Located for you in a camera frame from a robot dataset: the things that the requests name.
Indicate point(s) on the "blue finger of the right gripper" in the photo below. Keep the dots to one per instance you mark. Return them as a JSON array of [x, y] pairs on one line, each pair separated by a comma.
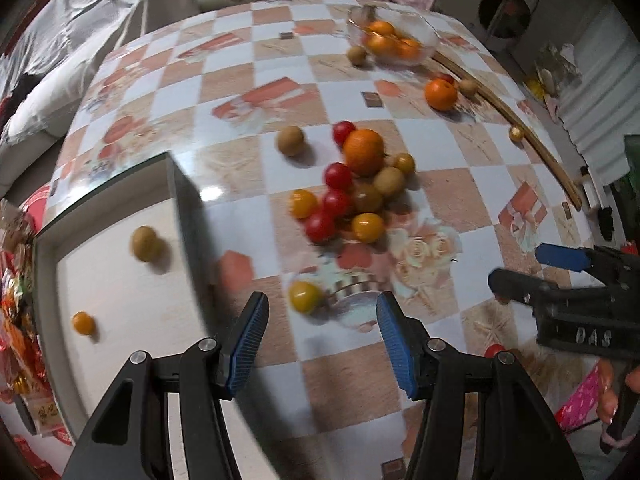
[[562, 257]]

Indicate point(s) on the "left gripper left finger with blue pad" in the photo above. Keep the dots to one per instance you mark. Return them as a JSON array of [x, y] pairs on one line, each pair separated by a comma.
[[127, 435]]

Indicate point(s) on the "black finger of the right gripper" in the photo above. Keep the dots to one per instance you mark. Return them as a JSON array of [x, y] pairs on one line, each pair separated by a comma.
[[523, 288]]

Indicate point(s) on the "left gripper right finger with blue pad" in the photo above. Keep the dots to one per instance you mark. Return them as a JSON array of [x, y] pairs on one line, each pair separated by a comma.
[[517, 435]]

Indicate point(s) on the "yellow cherry tomato lone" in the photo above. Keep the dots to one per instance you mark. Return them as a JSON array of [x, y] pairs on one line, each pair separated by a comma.
[[305, 297]]

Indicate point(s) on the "yellow cherry tomato cluster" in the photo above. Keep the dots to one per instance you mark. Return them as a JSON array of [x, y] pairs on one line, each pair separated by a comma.
[[302, 204], [368, 227]]

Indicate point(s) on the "red tomato bottom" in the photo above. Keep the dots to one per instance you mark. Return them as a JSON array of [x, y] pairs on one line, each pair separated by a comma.
[[493, 350]]

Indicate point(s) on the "pile of snack packets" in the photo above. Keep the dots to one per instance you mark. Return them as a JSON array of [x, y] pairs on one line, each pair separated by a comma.
[[22, 367]]

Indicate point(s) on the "golden ball at edge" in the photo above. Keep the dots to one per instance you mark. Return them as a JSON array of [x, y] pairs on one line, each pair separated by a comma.
[[516, 134]]

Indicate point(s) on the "red cherry tomato lower cluster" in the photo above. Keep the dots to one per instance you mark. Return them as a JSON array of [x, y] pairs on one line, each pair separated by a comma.
[[319, 227]]

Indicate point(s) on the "red cherry tomato cluster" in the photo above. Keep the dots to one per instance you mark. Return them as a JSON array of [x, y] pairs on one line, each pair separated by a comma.
[[319, 227], [337, 203]]

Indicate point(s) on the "dark olive cherry tomato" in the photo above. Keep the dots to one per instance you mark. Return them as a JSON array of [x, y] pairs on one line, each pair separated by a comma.
[[366, 198]]

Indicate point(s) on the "red cherry tomato middle cluster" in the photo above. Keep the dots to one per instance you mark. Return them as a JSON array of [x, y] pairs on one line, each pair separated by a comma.
[[337, 203]]

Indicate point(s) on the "brown longan in cluster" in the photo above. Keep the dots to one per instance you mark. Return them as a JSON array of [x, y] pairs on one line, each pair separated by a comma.
[[389, 182]]

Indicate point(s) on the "orange-brown tomato right of orange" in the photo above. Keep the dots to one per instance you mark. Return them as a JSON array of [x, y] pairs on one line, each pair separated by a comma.
[[405, 163]]

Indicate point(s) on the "white shallow box tray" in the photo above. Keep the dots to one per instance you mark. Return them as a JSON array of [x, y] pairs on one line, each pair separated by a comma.
[[83, 262]]

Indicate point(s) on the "long bamboo stick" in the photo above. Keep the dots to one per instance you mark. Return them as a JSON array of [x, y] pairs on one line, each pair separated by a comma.
[[530, 136]]

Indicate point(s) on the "red cherry tomato centre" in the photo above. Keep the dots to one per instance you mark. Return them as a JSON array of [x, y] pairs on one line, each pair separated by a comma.
[[338, 177]]

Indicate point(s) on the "large orange centre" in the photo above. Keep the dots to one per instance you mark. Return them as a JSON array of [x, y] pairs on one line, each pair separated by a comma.
[[364, 152]]

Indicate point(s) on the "orange near table edge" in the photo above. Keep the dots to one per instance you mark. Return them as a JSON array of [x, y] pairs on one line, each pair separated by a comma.
[[441, 94]]

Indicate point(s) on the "red tomato behind edge orange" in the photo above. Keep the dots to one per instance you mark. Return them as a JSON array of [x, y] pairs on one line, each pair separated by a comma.
[[446, 77]]

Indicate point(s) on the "red cherry tomato behind orange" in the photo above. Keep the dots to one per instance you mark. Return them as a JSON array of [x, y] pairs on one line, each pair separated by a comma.
[[341, 131]]

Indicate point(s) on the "round black red fan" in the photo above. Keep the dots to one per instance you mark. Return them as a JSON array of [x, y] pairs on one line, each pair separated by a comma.
[[504, 19]]

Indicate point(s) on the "orange in bowl right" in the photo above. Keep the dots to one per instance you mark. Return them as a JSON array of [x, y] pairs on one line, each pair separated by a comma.
[[408, 49]]

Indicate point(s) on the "orange in bowl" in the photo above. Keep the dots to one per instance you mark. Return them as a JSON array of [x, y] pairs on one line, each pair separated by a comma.
[[408, 49], [381, 28], [381, 46]]

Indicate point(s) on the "orange in bowl left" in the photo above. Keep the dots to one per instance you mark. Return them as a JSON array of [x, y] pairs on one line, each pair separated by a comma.
[[381, 46]]

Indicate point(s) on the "clear glass fruit bowl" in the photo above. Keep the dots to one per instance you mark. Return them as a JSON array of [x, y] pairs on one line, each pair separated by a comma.
[[408, 24]]

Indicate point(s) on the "brown longan beside bowl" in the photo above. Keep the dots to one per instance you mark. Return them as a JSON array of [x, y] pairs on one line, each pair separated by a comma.
[[357, 56]]

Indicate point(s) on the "orange in bowl top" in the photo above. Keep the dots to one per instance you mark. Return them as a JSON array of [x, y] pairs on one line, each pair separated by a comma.
[[381, 28]]

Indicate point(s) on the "white grey sofa cushion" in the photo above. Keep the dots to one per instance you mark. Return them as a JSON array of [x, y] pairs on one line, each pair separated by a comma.
[[50, 68]]

